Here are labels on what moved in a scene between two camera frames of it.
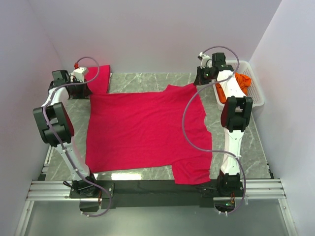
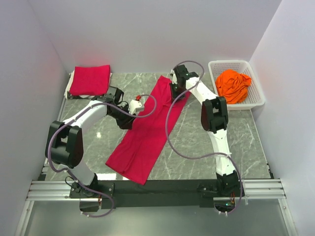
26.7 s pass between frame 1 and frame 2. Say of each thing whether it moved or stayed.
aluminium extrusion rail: stayed
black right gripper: moved
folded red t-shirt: stayed
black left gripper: moved
